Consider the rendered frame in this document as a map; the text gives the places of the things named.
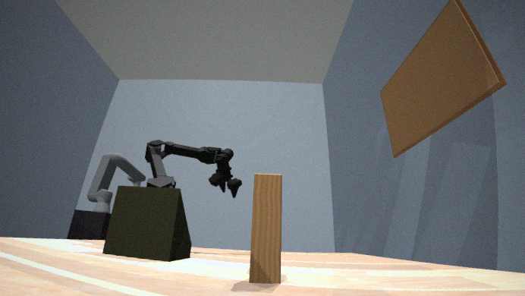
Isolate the brown wooden post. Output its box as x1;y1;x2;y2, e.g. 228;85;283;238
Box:
249;174;282;285

